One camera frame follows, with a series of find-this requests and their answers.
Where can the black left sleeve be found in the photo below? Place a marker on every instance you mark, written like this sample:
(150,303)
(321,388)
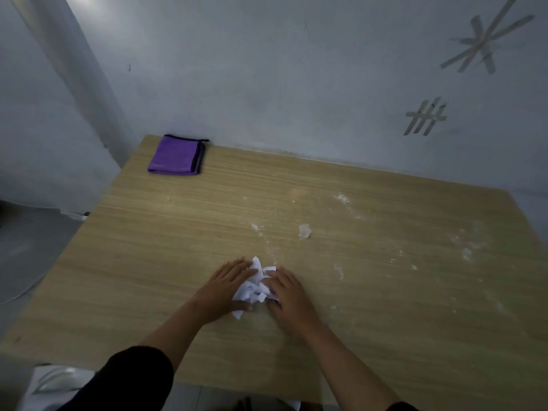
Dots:
(124,383)

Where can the crossed grid tape strips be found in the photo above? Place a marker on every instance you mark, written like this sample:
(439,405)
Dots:
(426,118)

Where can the person's left fingers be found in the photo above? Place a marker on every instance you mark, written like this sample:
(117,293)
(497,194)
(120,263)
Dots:
(235,271)

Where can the black right sleeve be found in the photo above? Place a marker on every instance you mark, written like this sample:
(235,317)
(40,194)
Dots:
(401,407)

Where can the small crumpled white scrap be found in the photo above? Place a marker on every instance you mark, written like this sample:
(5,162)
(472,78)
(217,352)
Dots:
(304,231)

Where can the black sleeve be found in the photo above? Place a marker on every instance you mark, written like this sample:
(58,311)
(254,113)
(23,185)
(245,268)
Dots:
(401,407)
(124,383)

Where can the person's right fingers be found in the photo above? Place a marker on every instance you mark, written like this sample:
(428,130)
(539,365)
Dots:
(280,282)

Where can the person's left hand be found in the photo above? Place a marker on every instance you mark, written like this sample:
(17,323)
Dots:
(222,291)

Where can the person's left forearm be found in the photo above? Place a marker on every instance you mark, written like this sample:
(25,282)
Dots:
(177,333)

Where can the person's right hand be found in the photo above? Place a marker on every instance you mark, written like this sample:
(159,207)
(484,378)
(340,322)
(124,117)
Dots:
(293,306)

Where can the folded purple cloth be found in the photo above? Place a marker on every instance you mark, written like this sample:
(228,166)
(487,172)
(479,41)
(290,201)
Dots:
(174,154)

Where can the pile of white paper scraps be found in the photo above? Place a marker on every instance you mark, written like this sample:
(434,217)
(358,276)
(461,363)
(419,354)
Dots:
(256,286)

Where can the white plastic object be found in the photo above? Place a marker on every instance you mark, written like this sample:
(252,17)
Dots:
(55,383)

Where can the star-shaped tape strips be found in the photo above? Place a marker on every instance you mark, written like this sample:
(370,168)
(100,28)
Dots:
(486,36)

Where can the person's right forearm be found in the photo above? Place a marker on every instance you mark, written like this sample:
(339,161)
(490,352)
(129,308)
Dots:
(346,372)

